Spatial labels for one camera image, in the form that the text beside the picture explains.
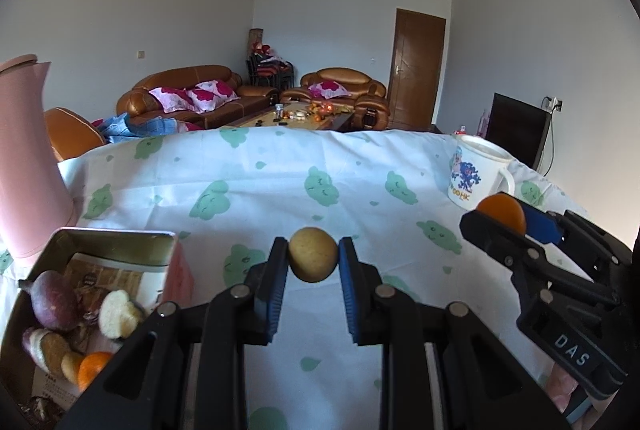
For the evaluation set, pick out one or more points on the dark fruit half tan flesh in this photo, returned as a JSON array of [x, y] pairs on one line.
[[50, 350]]

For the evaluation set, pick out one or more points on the metal tin box pink sides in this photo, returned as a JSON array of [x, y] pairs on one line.
[[182, 275]]

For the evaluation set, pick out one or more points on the brown wooden door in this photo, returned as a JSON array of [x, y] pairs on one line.
[[417, 64]]

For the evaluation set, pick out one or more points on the glass jar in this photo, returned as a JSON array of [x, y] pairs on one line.
[[278, 112]]

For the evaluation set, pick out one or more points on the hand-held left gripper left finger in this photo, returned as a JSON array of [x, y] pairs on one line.
[[272, 295]]

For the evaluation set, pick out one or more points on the orange leather chair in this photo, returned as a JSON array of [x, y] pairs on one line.
[[70, 134]]

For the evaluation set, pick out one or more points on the wall socket with plug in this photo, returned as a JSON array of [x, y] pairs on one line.
[[554, 103]]

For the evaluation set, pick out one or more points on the small orange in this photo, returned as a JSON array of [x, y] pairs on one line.
[[92, 370]]

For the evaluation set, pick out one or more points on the blue checked cloth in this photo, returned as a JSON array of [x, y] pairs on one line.
[[135, 127]]

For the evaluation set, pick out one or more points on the person's right hand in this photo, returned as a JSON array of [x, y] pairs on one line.
[[564, 387]]

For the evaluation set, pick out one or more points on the dark fruit piece white flesh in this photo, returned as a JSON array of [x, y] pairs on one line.
[[117, 312]]

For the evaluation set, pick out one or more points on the printed paper sheet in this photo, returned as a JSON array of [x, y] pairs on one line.
[[120, 277]]

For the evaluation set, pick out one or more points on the white tablecloth green cloud print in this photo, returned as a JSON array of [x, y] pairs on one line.
[[350, 159]]

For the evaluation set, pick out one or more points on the pile of orange snacks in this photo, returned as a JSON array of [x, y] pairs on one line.
[[320, 109]]

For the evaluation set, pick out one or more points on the wooden coffee table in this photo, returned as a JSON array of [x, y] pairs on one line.
[[250, 119]]

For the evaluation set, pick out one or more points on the black television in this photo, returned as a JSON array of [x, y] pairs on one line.
[[517, 129]]

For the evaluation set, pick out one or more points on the brown leather armchair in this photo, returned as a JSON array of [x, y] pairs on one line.
[[345, 75]]

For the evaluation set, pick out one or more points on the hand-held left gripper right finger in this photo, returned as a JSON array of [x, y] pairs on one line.
[[352, 295]]

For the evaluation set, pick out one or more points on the stacked dark chairs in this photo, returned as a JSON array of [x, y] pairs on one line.
[[270, 69]]

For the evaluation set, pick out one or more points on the purple round fruit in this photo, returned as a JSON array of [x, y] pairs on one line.
[[55, 302]]

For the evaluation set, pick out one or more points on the white mug blue print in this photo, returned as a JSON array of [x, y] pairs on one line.
[[470, 175]]

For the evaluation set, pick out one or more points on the tall decorated vase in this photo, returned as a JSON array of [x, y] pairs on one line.
[[256, 37]]

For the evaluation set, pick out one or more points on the pink electric kettle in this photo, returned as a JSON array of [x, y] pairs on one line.
[[25, 159]]

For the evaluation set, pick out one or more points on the small tan round fruit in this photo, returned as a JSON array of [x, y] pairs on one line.
[[312, 255], [72, 366]]

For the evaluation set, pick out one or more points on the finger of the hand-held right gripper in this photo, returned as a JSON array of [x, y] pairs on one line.
[[542, 225], [492, 235]]

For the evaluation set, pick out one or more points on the brown leather sofa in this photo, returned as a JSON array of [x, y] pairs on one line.
[[190, 74]]

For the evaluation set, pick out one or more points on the pink floral pillow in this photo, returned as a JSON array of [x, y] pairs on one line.
[[172, 99], [329, 89], [212, 94]]

